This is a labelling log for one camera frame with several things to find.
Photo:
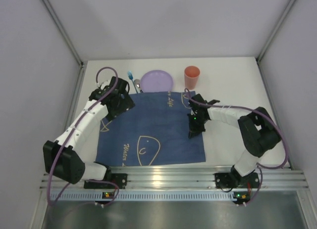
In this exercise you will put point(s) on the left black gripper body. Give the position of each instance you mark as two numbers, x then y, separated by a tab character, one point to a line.
123	106

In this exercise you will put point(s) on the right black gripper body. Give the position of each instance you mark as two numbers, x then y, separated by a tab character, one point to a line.
195	126

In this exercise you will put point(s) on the blue embroidered cloth placemat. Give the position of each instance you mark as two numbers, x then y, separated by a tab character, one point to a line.
154	132

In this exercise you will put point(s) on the purple plastic plate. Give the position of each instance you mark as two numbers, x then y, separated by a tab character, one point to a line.
156	81

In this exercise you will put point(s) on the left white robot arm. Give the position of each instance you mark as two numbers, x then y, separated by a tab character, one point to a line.
62	156

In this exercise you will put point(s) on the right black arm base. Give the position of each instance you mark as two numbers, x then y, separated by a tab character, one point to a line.
230	181

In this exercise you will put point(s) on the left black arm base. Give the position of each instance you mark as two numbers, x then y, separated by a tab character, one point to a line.
116	179

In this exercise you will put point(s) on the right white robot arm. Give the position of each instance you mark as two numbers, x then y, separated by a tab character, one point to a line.
256	128

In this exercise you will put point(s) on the blue plastic fork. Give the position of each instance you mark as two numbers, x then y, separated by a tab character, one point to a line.
130	76

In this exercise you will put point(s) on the orange plastic cup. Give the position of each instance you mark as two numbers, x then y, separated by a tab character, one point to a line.
191	76

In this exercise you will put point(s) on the metal spoon teal handle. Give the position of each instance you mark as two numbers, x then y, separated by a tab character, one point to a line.
137	86

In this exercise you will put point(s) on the aluminium mounting rail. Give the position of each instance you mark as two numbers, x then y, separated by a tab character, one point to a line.
192	177

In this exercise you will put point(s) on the perforated grey cable duct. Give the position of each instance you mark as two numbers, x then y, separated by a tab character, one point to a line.
152	196

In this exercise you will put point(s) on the left aluminium frame post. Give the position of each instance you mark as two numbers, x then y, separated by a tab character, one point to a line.
53	15

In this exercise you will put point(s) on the aluminium frame post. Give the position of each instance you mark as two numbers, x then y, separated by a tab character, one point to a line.
276	28
53	15

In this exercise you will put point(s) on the right aluminium frame post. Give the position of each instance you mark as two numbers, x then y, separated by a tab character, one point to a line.
276	28

